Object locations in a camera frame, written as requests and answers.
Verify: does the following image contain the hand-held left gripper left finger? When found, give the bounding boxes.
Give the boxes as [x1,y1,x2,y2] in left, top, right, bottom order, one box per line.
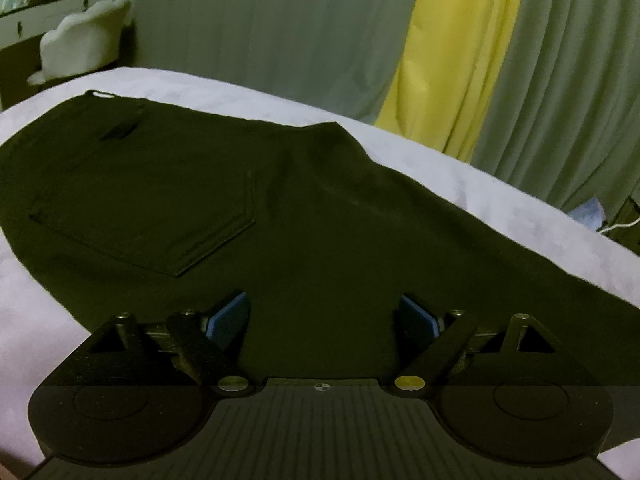
[65,289,252,397]

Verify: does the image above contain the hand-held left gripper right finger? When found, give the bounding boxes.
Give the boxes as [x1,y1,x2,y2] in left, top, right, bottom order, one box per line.
[392,291,567,397]

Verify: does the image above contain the black pants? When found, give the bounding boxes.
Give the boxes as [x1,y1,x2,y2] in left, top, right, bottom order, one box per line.
[0,91,640,391]

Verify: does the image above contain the lavender bed blanket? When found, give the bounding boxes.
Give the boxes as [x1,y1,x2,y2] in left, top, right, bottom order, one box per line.
[0,66,640,471]

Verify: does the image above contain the blue purple packet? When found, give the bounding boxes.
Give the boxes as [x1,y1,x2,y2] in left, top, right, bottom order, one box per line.
[572,199,608,231]

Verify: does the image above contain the yellow curtain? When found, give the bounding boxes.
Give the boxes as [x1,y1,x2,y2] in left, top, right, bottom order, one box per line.
[374,0,530,163]

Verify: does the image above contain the green curtain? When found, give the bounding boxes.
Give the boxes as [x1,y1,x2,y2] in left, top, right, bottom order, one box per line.
[117,0,426,126]
[470,0,640,213]

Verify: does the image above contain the white plush toy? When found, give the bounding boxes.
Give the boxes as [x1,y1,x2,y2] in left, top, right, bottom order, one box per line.
[27,0,134,86]

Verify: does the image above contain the white cable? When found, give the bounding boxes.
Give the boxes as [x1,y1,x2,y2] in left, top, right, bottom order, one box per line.
[599,217,640,235]

